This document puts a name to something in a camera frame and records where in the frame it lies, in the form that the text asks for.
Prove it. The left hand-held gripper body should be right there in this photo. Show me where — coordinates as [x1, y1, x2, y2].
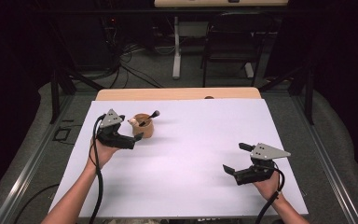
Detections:
[96, 108, 137, 150]

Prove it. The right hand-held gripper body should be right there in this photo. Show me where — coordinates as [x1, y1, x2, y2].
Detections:
[233, 142, 292, 187]

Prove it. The wooden cup with animal figure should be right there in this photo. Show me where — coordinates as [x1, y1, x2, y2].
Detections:
[128, 112, 155, 139]

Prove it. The black makeup brush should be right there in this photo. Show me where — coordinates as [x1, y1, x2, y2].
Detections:
[138, 109, 161, 128]

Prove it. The person's right hand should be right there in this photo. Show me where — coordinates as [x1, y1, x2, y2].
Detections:
[253, 172, 282, 203]

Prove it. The person's left hand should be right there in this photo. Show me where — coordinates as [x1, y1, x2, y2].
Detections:
[86, 136, 120, 171]

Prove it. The light wooden table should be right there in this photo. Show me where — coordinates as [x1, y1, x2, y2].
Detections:
[95, 87, 262, 102]

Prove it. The white table sheet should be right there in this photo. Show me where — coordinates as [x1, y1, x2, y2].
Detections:
[47, 98, 310, 218]

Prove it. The white desk foot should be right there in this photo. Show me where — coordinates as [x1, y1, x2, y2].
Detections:
[243, 61, 255, 79]

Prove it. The white desk leg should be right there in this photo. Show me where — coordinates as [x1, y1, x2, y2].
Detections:
[172, 16, 183, 80]

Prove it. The black folding chair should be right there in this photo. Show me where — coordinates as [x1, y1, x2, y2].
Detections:
[200, 11, 277, 88]

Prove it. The light wooden desk top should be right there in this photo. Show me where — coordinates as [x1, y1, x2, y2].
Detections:
[153, 0, 290, 8]

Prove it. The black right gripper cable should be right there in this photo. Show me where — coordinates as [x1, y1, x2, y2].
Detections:
[254, 164, 287, 224]

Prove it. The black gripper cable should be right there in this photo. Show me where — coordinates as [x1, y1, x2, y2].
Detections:
[88, 113, 105, 224]
[254, 164, 287, 224]

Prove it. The bundle of floor cables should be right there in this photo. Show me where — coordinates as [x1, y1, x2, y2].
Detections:
[101, 36, 169, 90]

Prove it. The black metal stand frame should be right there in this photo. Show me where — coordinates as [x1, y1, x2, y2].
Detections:
[48, 60, 106, 125]
[257, 62, 316, 126]

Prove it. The aluminium floor rail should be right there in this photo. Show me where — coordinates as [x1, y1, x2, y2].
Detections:
[0, 92, 76, 224]
[292, 92, 358, 224]

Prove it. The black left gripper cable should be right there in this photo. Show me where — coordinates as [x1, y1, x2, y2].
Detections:
[88, 113, 105, 224]

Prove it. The black floor cable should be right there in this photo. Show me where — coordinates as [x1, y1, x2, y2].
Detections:
[12, 182, 61, 224]

